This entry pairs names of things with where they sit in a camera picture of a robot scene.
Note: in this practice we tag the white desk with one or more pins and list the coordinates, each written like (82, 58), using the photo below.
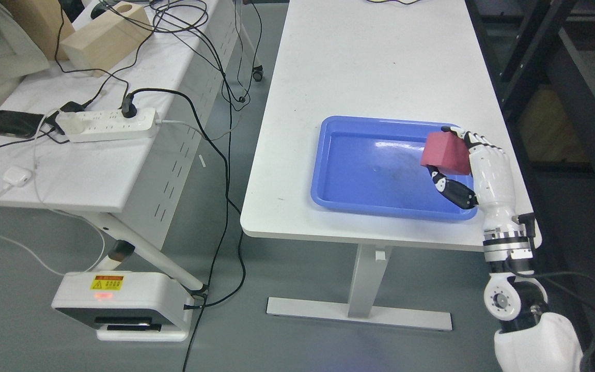
(356, 89)

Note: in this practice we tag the white side table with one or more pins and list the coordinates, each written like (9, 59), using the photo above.
(127, 161)

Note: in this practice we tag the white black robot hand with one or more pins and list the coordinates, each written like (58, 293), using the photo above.
(490, 186)

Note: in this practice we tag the black metal shelf right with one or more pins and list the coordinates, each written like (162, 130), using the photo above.
(541, 59)

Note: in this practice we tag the blue plastic tray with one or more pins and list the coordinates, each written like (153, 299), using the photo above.
(372, 166)

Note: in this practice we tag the white charger adapter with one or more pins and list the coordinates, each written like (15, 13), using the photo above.
(16, 176)

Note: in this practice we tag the white power strip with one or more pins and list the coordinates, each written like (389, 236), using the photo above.
(96, 126)

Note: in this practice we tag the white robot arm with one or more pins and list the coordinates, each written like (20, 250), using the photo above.
(531, 337)

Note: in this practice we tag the green plastic tray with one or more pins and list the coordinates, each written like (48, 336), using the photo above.
(401, 2)

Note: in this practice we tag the black smartphone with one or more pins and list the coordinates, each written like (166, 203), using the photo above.
(19, 124)

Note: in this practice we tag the wooden block with hole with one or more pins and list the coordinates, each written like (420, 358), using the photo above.
(106, 40)

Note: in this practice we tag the white floor device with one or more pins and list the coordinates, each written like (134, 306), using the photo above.
(126, 306)

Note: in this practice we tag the pink foam block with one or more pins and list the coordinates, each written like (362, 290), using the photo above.
(447, 152)

